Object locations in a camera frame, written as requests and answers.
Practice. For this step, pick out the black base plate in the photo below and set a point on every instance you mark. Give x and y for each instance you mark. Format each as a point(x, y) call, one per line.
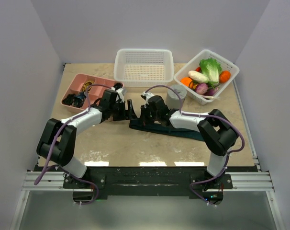
point(103, 182)

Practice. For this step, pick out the green lettuce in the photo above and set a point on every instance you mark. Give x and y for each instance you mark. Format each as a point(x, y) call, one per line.
point(211, 69)

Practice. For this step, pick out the white vegetable basket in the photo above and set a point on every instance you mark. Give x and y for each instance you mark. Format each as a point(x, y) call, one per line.
point(194, 63)

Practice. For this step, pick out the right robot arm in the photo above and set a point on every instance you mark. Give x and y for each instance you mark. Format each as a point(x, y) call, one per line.
point(217, 132)

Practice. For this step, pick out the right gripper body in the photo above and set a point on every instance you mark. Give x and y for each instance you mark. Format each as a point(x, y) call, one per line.
point(149, 116)

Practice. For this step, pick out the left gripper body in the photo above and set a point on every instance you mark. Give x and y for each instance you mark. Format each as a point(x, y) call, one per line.
point(118, 111)

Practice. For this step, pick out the rolled blue tie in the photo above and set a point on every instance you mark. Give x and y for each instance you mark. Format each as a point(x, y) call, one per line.
point(79, 100)

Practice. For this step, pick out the purple eggplant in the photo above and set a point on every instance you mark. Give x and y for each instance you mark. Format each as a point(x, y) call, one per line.
point(211, 91)

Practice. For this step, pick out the orange fruit right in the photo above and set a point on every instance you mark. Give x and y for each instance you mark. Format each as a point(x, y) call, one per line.
point(224, 76)

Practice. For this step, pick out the purple onion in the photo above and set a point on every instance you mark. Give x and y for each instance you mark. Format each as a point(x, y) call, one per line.
point(201, 88)

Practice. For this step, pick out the orange fruit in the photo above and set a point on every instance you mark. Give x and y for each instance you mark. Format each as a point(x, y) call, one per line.
point(224, 76)
point(187, 81)

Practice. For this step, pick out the orange fruit left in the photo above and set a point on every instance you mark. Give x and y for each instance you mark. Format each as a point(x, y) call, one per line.
point(187, 81)

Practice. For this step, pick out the rolled yellow tie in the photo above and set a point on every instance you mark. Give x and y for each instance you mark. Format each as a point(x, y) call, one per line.
point(87, 86)

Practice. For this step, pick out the rolled black tie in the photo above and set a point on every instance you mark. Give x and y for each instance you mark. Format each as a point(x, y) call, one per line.
point(118, 86)
point(69, 100)

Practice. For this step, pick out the grey cylinder roll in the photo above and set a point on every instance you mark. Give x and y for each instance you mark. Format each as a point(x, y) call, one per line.
point(172, 101)

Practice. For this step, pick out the white radish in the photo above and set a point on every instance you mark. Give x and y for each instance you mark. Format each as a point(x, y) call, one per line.
point(198, 77)

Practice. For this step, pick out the dark green tie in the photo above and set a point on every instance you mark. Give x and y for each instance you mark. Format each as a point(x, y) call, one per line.
point(137, 124)

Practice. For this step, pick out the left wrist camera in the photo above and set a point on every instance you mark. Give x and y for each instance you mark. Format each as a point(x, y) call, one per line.
point(120, 94)

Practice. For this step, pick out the white empty basket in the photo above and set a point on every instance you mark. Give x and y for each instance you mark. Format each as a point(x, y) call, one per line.
point(136, 67)

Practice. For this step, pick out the rolled black tie left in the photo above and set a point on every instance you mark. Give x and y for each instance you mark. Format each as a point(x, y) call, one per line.
point(69, 100)

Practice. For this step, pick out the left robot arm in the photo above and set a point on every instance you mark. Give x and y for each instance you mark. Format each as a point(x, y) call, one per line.
point(57, 142)

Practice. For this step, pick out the rolled black tie back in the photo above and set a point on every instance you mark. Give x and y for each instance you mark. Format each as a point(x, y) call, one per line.
point(118, 86)

